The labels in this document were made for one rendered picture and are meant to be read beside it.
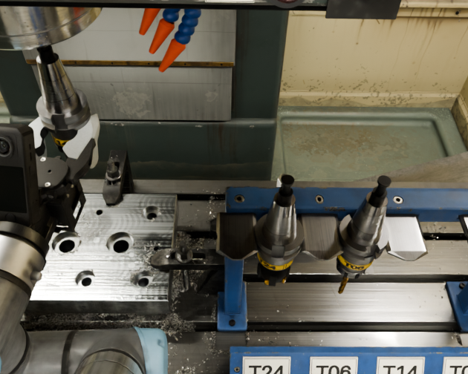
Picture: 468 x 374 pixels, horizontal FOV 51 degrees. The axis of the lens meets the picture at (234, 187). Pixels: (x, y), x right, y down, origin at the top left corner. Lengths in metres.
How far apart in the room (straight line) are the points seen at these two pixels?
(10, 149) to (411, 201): 0.50
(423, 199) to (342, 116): 1.06
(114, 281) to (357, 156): 1.01
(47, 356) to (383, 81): 1.41
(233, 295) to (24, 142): 0.46
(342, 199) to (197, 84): 0.60
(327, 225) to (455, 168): 0.83
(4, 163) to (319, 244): 0.38
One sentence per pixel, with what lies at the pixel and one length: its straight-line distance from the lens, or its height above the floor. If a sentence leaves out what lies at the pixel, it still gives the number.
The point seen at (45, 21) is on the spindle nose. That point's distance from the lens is 0.52.
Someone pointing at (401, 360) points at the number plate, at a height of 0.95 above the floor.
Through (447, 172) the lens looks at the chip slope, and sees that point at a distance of 1.45.
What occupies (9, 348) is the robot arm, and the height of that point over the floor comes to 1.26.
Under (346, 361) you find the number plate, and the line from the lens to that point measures 0.88.
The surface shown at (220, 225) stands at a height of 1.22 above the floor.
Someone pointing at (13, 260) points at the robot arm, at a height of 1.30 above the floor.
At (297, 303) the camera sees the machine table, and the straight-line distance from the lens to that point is 0.96.
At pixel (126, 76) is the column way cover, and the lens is 1.19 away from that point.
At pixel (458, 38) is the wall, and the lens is 1.73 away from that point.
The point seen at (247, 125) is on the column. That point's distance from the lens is 1.29.
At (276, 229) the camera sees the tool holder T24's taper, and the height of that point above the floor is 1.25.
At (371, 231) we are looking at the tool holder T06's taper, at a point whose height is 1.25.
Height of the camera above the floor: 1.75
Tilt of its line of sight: 50 degrees down
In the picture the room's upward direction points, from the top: 2 degrees clockwise
